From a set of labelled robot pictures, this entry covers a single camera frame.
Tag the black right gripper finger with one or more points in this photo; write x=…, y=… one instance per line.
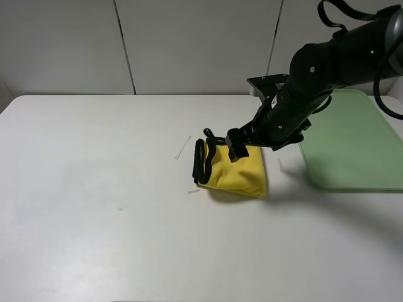
x=237, y=152

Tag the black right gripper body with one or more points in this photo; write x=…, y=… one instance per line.
x=247, y=135

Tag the yellow towel with black trim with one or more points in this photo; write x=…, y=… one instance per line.
x=213, y=169

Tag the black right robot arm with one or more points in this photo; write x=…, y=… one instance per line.
x=369, y=53

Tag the light green plastic tray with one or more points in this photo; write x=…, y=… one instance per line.
x=350, y=146

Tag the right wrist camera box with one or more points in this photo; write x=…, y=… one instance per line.
x=266, y=86

